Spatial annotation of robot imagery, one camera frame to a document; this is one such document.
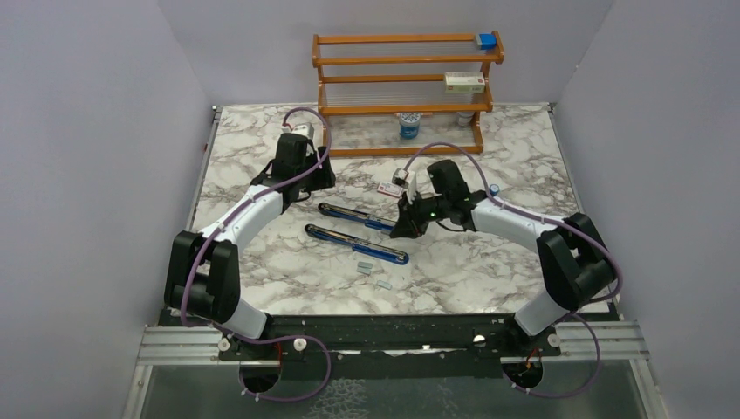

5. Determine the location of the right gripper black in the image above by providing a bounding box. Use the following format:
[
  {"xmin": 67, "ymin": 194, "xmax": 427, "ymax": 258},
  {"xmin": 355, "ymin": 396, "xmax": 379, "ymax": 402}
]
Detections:
[{"xmin": 389, "ymin": 189, "xmax": 449, "ymax": 239}]

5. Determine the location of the blue stapler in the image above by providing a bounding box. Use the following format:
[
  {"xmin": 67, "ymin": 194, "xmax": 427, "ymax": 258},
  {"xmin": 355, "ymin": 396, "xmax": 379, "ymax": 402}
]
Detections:
[{"xmin": 304, "ymin": 202, "xmax": 412, "ymax": 266}]

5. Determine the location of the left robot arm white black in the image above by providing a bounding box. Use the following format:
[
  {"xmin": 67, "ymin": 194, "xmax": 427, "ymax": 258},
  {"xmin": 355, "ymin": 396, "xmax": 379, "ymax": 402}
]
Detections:
[{"xmin": 164, "ymin": 133, "xmax": 336, "ymax": 359}]

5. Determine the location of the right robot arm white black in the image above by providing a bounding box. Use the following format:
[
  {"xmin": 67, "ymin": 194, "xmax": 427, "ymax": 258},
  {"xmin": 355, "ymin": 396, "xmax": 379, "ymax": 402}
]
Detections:
[{"xmin": 390, "ymin": 160, "xmax": 617, "ymax": 355}]

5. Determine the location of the blue white cup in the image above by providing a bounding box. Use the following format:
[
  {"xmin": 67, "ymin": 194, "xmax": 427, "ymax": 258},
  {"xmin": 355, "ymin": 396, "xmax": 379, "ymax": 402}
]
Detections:
[{"xmin": 398, "ymin": 113, "xmax": 421, "ymax": 140}]

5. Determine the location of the orange wooden shelf rack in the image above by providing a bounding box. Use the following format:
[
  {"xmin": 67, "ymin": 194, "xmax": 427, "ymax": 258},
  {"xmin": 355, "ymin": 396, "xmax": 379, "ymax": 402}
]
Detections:
[{"xmin": 312, "ymin": 31, "xmax": 505, "ymax": 158}]

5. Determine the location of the white small jar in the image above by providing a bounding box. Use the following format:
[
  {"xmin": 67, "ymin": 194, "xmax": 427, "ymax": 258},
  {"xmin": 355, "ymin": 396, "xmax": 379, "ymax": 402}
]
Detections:
[{"xmin": 456, "ymin": 112, "xmax": 476, "ymax": 127}]

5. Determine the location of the white green carton box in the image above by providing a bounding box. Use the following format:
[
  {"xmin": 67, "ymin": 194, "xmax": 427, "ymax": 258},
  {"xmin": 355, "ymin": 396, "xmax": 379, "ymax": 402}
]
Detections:
[{"xmin": 443, "ymin": 72, "xmax": 486, "ymax": 93}]

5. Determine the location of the blue box on top shelf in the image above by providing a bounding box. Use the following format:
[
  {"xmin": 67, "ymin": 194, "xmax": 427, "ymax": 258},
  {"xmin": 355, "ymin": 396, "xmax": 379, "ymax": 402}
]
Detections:
[{"xmin": 475, "ymin": 33, "xmax": 498, "ymax": 51}]

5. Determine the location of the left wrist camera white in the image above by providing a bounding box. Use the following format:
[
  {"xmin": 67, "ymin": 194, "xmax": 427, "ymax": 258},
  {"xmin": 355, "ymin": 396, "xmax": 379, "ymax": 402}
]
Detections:
[{"xmin": 291, "ymin": 122, "xmax": 315, "ymax": 140}]

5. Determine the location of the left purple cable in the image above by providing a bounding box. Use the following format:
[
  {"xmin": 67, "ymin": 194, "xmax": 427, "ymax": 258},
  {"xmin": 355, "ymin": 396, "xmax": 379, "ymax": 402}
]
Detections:
[{"xmin": 179, "ymin": 107, "xmax": 333, "ymax": 405}]

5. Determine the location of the purple cable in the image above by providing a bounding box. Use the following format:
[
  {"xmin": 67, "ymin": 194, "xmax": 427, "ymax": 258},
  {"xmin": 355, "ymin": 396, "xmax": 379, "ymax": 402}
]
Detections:
[
  {"xmin": 179, "ymin": 107, "xmax": 333, "ymax": 405},
  {"xmin": 401, "ymin": 141, "xmax": 624, "ymax": 400}
]

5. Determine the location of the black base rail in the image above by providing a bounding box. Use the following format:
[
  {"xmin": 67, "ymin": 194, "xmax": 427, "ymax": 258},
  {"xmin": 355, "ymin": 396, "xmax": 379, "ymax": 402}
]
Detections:
[{"xmin": 138, "ymin": 309, "xmax": 648, "ymax": 383}]

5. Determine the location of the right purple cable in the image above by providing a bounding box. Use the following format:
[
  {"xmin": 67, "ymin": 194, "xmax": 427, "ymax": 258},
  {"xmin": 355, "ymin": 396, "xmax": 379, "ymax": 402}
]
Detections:
[{"xmin": 401, "ymin": 141, "xmax": 624, "ymax": 400}]

